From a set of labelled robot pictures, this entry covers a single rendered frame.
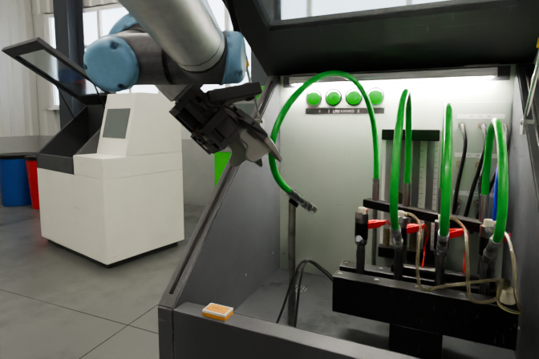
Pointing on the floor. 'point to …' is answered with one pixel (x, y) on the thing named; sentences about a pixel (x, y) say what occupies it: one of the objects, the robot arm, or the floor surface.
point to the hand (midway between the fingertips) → (269, 156)
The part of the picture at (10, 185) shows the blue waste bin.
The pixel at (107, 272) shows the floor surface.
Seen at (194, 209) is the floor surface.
